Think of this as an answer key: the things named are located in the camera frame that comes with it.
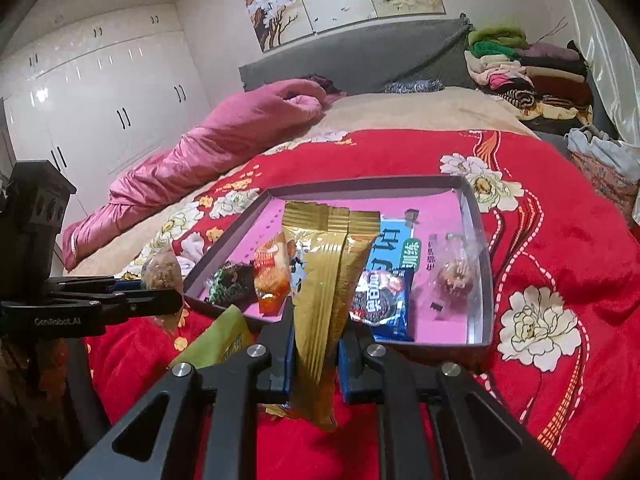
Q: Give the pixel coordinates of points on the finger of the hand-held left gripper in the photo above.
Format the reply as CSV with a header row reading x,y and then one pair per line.
x,y
100,284
145,302

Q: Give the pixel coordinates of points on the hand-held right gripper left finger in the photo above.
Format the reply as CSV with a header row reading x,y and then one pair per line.
x,y
286,360

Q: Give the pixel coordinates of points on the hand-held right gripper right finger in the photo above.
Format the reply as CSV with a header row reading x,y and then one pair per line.
x,y
345,375

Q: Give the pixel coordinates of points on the clear packet with green label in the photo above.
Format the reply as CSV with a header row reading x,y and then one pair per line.
x,y
160,270

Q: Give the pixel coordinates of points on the gold snack packet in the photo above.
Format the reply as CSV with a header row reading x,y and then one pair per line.
x,y
325,310

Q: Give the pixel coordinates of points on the dark green snack packet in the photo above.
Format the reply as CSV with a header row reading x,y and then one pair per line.
x,y
230,282

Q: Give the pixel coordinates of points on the blue cookie packet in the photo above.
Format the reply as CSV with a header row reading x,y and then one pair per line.
x,y
385,295

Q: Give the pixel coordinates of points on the small clear snack packet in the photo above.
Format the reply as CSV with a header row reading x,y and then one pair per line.
x,y
457,275

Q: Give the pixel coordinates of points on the shallow box with pink print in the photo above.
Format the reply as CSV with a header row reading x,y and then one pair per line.
x,y
440,215

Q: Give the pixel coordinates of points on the light green snack packet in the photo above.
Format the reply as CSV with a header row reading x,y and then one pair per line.
x,y
220,340

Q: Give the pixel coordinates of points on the orange snack packet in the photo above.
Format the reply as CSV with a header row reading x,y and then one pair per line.
x,y
270,270

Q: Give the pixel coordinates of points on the white wardrobe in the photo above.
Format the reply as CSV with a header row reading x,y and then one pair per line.
x,y
100,100

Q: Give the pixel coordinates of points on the pink quilt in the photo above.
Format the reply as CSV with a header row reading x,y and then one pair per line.
x,y
200,150

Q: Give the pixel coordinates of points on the red floral blanket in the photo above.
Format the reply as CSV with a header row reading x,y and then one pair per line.
x,y
575,240

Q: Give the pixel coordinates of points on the beige bed sheet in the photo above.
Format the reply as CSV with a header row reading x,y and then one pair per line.
x,y
425,110

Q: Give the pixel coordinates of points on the dark patterned pillow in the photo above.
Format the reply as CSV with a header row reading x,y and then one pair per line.
x,y
415,86

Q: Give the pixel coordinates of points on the floral patterned fabric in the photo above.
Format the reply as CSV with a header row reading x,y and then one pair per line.
x,y
605,192

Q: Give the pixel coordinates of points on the grey headboard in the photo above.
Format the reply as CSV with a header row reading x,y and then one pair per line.
x,y
375,55

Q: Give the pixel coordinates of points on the pale grey cloth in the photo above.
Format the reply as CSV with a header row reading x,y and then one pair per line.
x,y
600,155

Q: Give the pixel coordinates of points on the pile of folded clothes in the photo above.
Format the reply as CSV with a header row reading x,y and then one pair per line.
x,y
530,75

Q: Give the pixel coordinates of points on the white curtain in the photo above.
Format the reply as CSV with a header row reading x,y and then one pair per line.
x,y
610,60

